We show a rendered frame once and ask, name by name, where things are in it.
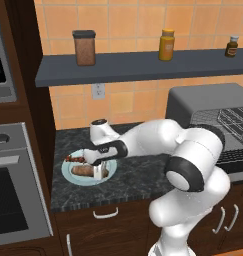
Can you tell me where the light blue plate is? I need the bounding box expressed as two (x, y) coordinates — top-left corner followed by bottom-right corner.
(61, 149), (118, 187)

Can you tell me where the white wall socket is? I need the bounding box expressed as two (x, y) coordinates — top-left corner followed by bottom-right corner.
(91, 82), (107, 101)

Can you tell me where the kebab skewer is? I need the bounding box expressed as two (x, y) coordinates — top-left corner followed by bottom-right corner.
(65, 153), (89, 165)

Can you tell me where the yellow bottle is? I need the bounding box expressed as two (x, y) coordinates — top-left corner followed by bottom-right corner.
(158, 28), (176, 62)

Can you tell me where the white drawer handle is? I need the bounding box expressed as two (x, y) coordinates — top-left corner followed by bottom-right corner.
(92, 206), (120, 220)

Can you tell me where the toaster oven wire rack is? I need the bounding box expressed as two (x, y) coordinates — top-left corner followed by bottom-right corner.
(192, 105), (243, 148)

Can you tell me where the small brown bottle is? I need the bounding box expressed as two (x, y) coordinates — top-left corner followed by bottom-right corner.
(224, 35), (240, 59)

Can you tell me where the brown jar with black lid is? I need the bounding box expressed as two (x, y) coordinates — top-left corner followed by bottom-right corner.
(71, 29), (97, 67)

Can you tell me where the dark wood drawer front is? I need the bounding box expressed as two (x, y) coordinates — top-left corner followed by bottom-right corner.
(54, 198), (158, 234)

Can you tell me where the toaster oven door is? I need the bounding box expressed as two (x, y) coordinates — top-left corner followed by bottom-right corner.
(215, 147), (243, 184)

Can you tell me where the silver microwave oven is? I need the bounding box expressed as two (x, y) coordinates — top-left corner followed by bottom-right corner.
(0, 5), (18, 104)

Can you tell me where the brown baguette bread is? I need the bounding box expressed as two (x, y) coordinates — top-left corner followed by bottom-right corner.
(70, 165), (110, 179)

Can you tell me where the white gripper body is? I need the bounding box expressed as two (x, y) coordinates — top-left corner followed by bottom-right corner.
(91, 160), (108, 182)

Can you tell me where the dark wood cupboard door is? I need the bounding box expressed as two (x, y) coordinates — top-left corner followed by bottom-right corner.
(224, 182), (243, 251)
(57, 228), (162, 256)
(187, 186), (226, 256)

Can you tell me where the grey toaster oven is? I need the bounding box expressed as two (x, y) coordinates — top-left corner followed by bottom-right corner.
(164, 82), (243, 184)

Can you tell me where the white cupboard handle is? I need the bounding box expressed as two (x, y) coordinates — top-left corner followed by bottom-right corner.
(223, 203), (240, 233)
(211, 206), (227, 235)
(65, 233), (74, 256)

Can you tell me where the dark grey wall shelf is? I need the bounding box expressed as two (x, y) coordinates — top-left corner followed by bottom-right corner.
(34, 47), (243, 89)

